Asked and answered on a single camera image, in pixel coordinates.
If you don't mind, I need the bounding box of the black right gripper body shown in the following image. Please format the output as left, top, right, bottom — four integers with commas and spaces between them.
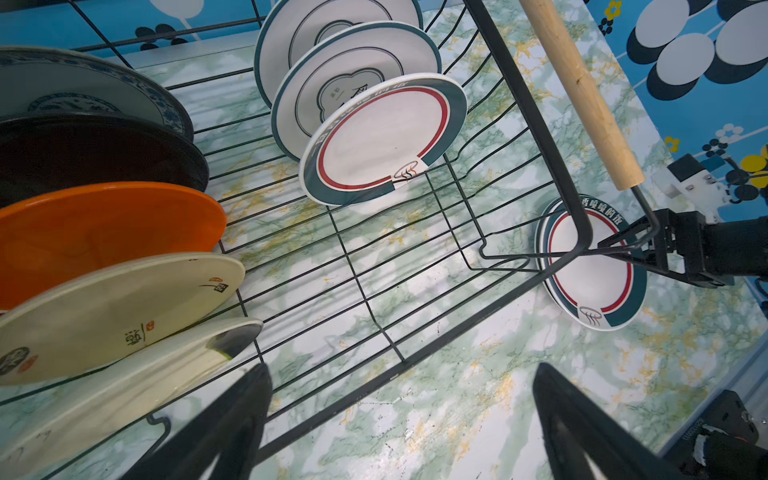
656, 209, 735, 288

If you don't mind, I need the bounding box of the black wire dish rack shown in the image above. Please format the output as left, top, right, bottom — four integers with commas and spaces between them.
0, 0, 661, 480

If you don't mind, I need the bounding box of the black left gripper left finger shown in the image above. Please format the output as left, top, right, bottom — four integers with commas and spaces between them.
123, 363, 273, 479

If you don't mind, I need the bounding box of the white plate red ring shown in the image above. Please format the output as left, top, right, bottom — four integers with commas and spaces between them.
535, 193, 649, 332

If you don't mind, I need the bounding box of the cream plate with stamp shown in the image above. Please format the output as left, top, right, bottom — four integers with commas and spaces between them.
1, 253, 245, 386

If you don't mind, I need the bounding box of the blue patterned grey plate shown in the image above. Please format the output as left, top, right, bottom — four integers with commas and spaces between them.
1, 46, 194, 140

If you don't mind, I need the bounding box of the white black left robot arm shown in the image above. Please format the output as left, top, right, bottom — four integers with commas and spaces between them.
124, 363, 767, 479

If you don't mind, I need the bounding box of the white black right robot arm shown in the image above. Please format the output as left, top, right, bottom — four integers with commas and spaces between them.
592, 209, 767, 288

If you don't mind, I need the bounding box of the white plate red green rim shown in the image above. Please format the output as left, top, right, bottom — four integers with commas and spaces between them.
298, 73, 468, 207

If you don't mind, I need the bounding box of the white plate green cloud outline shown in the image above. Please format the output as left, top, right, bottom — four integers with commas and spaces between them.
270, 20, 443, 162

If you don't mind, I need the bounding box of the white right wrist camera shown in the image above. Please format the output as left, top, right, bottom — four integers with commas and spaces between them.
652, 154, 730, 224

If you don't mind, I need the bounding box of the orange plate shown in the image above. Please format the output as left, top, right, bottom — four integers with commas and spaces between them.
1, 181, 227, 311

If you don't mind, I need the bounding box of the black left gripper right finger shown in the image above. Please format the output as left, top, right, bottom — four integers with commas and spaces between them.
533, 362, 678, 479

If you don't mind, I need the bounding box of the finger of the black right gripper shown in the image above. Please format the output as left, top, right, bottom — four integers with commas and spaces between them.
611, 253, 720, 288
598, 211, 663, 249

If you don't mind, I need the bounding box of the black plate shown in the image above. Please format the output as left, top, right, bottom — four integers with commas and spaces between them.
1, 112, 210, 207

